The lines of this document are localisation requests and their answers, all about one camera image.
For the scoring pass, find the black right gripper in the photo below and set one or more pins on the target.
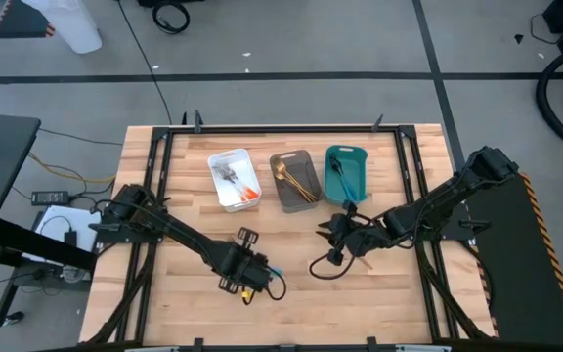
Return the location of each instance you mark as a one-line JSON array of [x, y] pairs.
[[359, 237]]

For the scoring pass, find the white container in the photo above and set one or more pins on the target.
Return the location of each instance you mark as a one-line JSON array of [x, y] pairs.
[[71, 24]]

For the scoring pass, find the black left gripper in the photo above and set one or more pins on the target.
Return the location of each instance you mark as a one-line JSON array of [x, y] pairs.
[[247, 269]]

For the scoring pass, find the teal plastic bin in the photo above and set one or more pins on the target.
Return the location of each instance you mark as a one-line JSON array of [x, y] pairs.
[[357, 166]]

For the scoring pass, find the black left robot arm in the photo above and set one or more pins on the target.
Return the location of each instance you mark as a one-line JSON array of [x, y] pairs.
[[179, 230]]

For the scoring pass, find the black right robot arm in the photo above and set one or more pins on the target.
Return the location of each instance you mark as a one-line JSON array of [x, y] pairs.
[[457, 193]]

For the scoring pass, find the white box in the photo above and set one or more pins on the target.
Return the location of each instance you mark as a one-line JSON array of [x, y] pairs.
[[81, 220]]

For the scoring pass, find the yellow chopsticks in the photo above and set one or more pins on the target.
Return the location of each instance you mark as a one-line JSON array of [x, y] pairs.
[[301, 188]]

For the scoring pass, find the black aluminium table frame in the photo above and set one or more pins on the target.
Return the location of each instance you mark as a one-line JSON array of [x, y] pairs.
[[281, 129]]

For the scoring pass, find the gold fork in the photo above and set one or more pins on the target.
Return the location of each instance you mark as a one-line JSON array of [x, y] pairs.
[[308, 191], [293, 186], [289, 188], [367, 264]]

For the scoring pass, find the grey translucent plastic bin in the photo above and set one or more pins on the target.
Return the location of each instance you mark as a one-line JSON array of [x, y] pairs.
[[306, 171]]

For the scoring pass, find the small black adapter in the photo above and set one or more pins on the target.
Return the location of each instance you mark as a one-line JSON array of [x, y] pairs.
[[70, 238]]

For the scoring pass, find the black power adapter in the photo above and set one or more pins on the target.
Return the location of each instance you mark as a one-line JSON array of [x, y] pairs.
[[49, 198]]

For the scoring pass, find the small hazard-striped mat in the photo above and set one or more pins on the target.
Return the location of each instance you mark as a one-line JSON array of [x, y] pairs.
[[17, 22]]

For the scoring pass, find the black frame clamp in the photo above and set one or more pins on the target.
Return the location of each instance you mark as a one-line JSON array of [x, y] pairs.
[[377, 123], [198, 122]]

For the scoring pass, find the black mat hazard edge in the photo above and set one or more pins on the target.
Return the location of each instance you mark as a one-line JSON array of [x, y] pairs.
[[516, 269]]

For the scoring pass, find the white plastic bin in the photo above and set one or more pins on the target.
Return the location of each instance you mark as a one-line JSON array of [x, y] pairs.
[[242, 163]]

